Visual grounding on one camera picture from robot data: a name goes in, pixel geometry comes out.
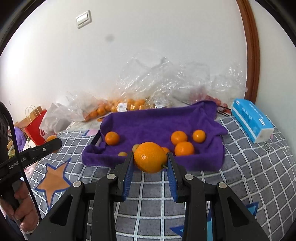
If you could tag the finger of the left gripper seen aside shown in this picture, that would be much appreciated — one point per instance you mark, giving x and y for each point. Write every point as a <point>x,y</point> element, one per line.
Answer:
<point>39,152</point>

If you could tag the red paper bag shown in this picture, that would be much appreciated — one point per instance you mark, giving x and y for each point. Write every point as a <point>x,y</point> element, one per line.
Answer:
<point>30,125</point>

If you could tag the left hand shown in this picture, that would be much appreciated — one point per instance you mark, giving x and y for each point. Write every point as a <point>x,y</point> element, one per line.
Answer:
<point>26,211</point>

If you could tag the clear bag of kumquats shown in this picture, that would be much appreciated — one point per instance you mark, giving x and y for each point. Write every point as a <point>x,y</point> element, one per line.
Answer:
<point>81,104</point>

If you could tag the large round orange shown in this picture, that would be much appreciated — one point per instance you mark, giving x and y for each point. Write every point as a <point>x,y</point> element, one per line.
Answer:
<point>112,138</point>

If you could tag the white wall switch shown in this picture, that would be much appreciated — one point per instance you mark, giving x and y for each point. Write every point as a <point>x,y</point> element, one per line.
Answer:
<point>83,19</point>

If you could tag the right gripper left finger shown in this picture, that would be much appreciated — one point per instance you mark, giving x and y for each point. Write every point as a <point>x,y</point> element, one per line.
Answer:
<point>67,219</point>

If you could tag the black tray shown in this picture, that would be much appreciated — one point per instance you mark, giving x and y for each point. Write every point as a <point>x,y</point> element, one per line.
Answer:
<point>97,139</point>

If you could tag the orange in tray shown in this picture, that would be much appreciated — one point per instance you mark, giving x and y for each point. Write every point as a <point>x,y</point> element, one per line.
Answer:
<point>184,149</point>
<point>178,137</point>

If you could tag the purple towel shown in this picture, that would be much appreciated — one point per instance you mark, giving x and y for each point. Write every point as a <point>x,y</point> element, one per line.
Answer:
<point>157,125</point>

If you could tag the white plastic bag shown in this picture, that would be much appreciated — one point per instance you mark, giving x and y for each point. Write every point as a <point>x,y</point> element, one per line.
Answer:
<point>57,118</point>

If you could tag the small yellow fruit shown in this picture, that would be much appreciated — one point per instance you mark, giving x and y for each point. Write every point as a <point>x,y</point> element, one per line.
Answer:
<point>122,154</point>

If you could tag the pale yellow fruit in tray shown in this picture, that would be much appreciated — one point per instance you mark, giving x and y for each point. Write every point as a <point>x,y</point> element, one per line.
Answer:
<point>134,148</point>

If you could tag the orange in tray front right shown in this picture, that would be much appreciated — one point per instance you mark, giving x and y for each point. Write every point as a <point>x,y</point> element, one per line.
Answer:
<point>184,149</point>

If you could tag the brown wooden door frame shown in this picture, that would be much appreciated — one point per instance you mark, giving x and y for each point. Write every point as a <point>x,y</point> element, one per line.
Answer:
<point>253,50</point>

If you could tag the blue tissue pack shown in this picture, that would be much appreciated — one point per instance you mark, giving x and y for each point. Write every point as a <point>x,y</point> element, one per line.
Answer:
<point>253,120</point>

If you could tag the oval orange fruit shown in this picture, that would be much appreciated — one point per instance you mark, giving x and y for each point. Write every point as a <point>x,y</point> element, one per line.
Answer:
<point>150,158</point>

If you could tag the small orange tray far right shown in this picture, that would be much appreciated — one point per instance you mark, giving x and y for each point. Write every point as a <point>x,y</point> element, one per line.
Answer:
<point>199,136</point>

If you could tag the large clear plastic bag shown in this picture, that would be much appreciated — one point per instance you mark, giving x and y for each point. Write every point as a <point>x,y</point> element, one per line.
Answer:
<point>149,80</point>

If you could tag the grey checked blanket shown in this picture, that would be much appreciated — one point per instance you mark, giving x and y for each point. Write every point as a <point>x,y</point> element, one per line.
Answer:
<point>262,176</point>

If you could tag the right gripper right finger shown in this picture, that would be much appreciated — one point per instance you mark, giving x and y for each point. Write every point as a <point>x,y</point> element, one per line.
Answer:
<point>211,210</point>

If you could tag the small orange aside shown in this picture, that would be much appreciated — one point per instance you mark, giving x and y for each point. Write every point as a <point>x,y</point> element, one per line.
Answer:
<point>49,138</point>

